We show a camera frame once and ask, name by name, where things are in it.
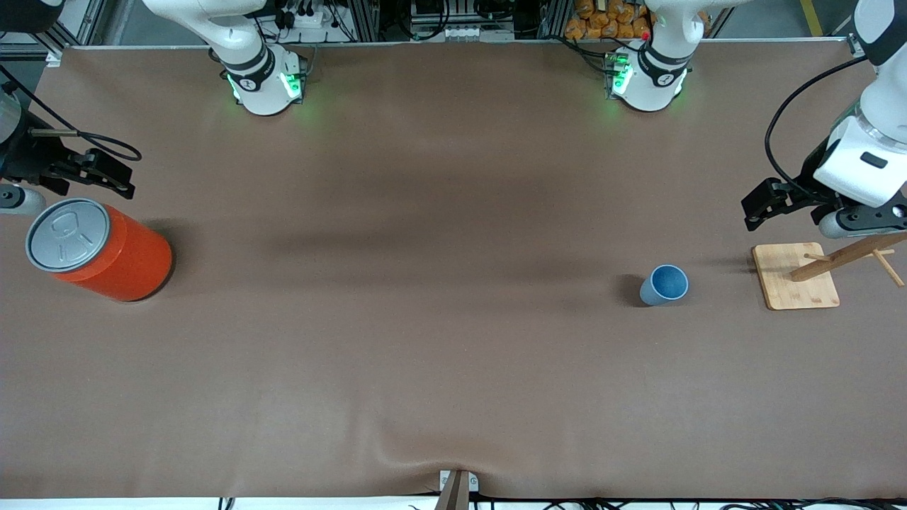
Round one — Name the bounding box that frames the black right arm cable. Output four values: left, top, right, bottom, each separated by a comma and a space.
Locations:
0, 65, 142, 162

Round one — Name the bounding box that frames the brown table cover cloth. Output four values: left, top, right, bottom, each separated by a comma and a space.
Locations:
0, 39, 907, 500

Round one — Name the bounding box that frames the wooden cup rack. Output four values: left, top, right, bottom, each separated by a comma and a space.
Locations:
752, 230, 907, 311

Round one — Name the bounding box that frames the light blue plastic cup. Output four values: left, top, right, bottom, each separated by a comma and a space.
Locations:
640, 264, 689, 307

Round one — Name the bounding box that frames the orange packaged goods pile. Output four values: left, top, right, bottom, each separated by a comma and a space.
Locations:
565, 0, 653, 40

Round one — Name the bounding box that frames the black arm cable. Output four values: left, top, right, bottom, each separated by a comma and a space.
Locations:
0, 65, 142, 162
765, 57, 869, 193

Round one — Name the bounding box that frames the white power strip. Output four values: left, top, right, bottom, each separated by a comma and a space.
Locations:
443, 25, 516, 40

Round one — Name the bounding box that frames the metal clamp bracket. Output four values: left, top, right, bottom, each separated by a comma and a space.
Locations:
434, 469, 480, 510

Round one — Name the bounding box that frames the white socket strip with plugs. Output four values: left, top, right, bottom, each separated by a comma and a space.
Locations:
278, 2, 335, 29

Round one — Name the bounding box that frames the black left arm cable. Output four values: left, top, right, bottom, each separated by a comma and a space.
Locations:
765, 57, 869, 193

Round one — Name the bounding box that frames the orange can with grey lid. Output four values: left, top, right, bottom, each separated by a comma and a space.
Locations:
26, 198, 174, 303

